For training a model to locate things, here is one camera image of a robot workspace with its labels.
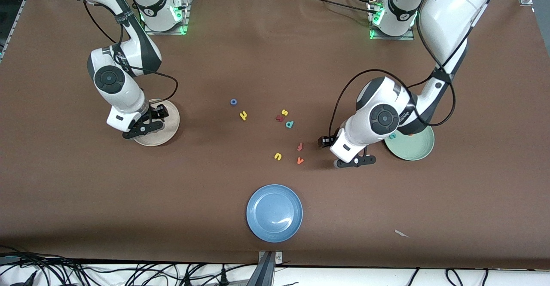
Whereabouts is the beige brown plate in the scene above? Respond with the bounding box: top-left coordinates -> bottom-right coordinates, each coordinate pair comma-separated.
133,98 -> 180,147

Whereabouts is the blue plate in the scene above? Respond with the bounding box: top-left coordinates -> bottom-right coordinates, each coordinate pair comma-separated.
246,184 -> 304,243

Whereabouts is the pale green plate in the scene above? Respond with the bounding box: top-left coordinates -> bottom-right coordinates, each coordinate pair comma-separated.
385,125 -> 435,161

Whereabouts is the brown paper table cover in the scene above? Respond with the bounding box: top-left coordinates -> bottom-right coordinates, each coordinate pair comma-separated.
0,0 -> 550,270

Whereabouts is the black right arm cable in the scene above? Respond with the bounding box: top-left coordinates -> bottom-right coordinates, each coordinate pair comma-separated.
83,0 -> 179,104

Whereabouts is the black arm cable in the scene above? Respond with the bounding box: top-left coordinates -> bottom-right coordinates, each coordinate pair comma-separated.
83,0 -> 179,104
329,0 -> 533,138

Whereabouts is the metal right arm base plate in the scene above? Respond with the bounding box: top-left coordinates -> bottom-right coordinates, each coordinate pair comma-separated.
142,0 -> 190,36

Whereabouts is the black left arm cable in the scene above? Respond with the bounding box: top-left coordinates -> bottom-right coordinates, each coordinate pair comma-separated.
329,0 -> 533,138

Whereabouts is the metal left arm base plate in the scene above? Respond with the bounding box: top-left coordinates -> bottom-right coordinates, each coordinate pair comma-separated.
368,0 -> 416,41

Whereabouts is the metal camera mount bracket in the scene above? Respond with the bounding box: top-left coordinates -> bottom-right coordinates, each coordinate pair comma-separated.
251,250 -> 284,286

